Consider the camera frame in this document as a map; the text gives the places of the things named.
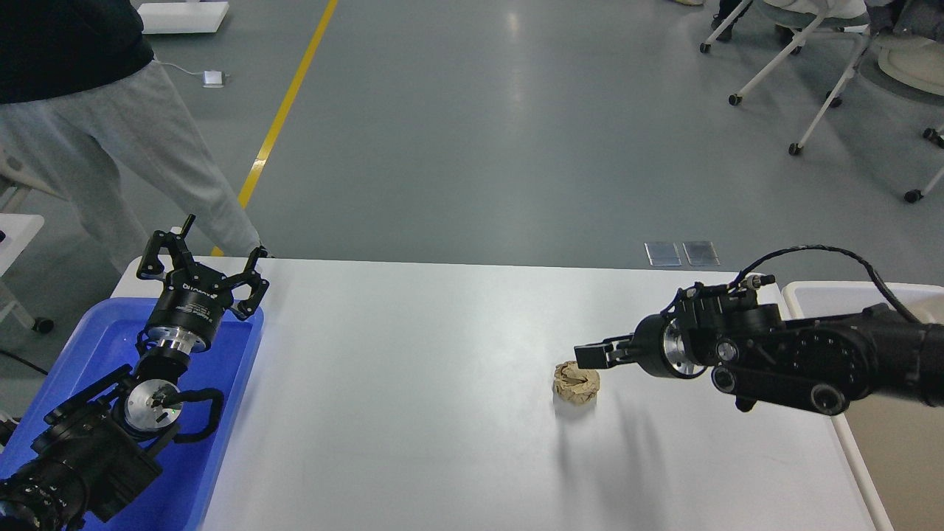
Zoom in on white power adapter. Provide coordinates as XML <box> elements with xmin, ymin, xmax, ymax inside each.
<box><xmin>201</xmin><ymin>70</ymin><xmax>226</xmax><ymax>89</ymax></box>

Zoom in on white rolling chair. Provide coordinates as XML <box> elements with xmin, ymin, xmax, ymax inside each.
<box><xmin>699</xmin><ymin>1</ymin><xmax>874</xmax><ymax>156</ymax></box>
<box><xmin>878</xmin><ymin>29</ymin><xmax>944</xmax><ymax>205</ymax></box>

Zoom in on brown paper ball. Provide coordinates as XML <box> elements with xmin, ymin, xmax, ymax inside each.
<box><xmin>552</xmin><ymin>361</ymin><xmax>601</xmax><ymax>406</ymax></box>

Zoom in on right metal floor plate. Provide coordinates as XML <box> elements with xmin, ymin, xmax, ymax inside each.
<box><xmin>682</xmin><ymin>240</ymin><xmax>721</xmax><ymax>268</ymax></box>

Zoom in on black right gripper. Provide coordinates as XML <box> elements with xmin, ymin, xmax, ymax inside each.
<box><xmin>574</xmin><ymin>315</ymin><xmax>706</xmax><ymax>380</ymax></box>

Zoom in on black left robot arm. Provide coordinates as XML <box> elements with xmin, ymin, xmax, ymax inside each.
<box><xmin>2</xmin><ymin>215</ymin><xmax>269</xmax><ymax>530</ymax></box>

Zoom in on person in grey trousers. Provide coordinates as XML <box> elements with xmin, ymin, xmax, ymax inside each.
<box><xmin>1</xmin><ymin>1</ymin><xmax>262</xmax><ymax>270</ymax></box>

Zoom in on beige plastic bin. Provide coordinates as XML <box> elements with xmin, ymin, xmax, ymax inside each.
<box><xmin>782</xmin><ymin>281</ymin><xmax>943</xmax><ymax>530</ymax></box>

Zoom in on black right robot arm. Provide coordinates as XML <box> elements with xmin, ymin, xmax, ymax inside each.
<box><xmin>575</xmin><ymin>244</ymin><xmax>943</xmax><ymax>416</ymax></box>

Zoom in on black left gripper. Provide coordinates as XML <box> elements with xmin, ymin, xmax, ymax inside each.
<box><xmin>136</xmin><ymin>215</ymin><xmax>270</xmax><ymax>354</ymax></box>

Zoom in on left metal floor plate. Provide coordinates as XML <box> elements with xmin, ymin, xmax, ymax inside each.
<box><xmin>644</xmin><ymin>241</ymin><xmax>682</xmax><ymax>268</ymax></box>

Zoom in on metal floor plate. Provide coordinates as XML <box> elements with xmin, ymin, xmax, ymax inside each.
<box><xmin>682</xmin><ymin>240</ymin><xmax>721</xmax><ymax>268</ymax></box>
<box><xmin>644</xmin><ymin>241</ymin><xmax>682</xmax><ymax>268</ymax></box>

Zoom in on white foam board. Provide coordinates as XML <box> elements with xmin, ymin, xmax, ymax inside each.
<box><xmin>137</xmin><ymin>1</ymin><xmax>230</xmax><ymax>35</ymax></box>

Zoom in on blue plastic bin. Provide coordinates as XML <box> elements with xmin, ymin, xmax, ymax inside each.
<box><xmin>0</xmin><ymin>296</ymin><xmax>266</xmax><ymax>531</ymax></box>

